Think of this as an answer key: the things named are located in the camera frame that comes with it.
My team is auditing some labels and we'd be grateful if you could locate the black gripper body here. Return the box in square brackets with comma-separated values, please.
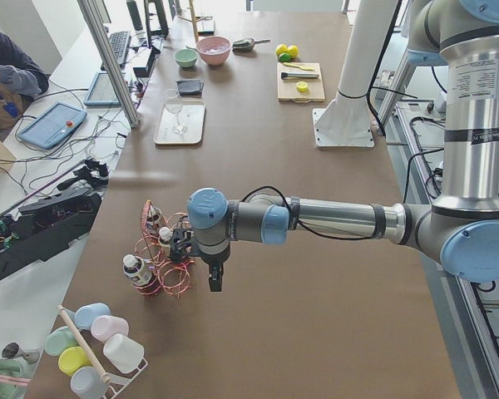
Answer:
[169, 228, 230, 275]

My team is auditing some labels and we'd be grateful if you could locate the copper wire bottle basket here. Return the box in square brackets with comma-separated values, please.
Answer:
[135, 199, 194, 298]

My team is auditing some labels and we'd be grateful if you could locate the tea bottle white cap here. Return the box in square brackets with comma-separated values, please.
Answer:
[122, 254, 155, 289]

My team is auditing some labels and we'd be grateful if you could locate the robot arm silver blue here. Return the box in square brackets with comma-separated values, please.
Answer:
[170, 1, 499, 292]

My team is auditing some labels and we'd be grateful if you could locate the tea bottle in basket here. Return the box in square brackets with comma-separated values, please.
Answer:
[158, 226, 172, 257]
[145, 204, 163, 234]

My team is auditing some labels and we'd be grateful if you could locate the pink plastic cup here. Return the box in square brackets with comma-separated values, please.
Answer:
[90, 315, 129, 342]

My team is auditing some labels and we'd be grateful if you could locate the white plastic cup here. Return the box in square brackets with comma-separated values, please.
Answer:
[103, 333, 145, 373]

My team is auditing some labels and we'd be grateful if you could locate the blue plastic cup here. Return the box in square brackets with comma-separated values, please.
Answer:
[74, 303, 111, 330]

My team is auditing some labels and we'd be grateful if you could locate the cream rectangular tray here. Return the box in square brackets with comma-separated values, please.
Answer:
[153, 98, 205, 145]

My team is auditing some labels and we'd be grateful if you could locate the clear wine glass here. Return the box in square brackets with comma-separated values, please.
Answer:
[164, 89, 187, 135]

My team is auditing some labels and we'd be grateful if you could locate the black equipment case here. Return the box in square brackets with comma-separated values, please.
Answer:
[0, 187, 101, 280]

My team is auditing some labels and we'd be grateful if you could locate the green plastic cup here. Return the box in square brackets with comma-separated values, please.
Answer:
[44, 326, 78, 357]

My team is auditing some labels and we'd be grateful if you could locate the grey folded cloth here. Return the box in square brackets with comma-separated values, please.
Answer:
[176, 79, 204, 96]

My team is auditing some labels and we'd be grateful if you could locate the yellow plastic cup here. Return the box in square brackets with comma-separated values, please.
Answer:
[58, 346, 91, 377]

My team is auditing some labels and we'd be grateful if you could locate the grey plastic cup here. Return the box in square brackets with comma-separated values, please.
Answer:
[70, 366, 108, 399]

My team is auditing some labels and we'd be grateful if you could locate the blue teach pendant tablet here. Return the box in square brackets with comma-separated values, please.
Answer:
[18, 102, 87, 150]

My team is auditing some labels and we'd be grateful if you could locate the green bowl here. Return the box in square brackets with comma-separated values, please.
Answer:
[174, 48, 198, 68]

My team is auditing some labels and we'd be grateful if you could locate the steel muddler black tip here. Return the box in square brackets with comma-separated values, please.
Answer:
[280, 71, 319, 80]

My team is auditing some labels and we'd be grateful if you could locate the pink bowl with ice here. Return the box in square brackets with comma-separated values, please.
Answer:
[196, 36, 232, 66]

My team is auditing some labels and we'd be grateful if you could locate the half lemon slice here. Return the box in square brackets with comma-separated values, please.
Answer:
[296, 81, 309, 92]

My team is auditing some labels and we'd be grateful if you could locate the wooden cutting board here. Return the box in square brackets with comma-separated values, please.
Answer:
[276, 62, 325, 102]

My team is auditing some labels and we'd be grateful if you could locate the metal ice scoop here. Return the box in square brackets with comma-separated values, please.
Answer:
[232, 38, 271, 52]

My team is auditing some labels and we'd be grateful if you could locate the yellow plastic knife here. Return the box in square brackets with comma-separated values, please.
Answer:
[283, 62, 315, 71]

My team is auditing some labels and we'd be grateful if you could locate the black keyboard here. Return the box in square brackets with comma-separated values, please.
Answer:
[108, 31, 131, 69]

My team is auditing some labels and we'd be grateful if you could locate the green lime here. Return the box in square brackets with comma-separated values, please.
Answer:
[278, 52, 291, 62]

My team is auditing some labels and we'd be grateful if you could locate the yellow lemon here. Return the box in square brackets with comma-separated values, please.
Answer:
[275, 43, 288, 57]
[287, 45, 299, 59]

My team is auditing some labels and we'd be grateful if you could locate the seated person dark jacket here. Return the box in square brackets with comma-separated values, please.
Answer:
[0, 32, 49, 131]

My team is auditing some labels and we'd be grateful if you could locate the white wire cup rack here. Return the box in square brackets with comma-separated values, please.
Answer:
[57, 305, 149, 398]

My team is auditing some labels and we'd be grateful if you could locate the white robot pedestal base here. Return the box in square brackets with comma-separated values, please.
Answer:
[313, 0, 401, 148]

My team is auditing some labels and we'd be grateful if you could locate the aluminium frame post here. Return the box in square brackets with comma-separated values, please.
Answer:
[77, 0, 140, 129]

